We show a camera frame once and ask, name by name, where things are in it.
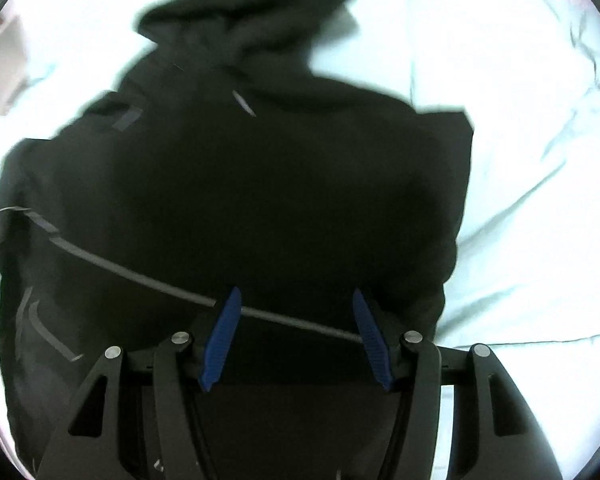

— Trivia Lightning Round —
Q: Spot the black hooded jacket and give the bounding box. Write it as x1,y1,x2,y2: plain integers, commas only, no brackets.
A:
0,0,472,479

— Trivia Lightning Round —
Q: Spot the light blue bed sheet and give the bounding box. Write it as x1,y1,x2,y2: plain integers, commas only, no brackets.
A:
0,0,600,479

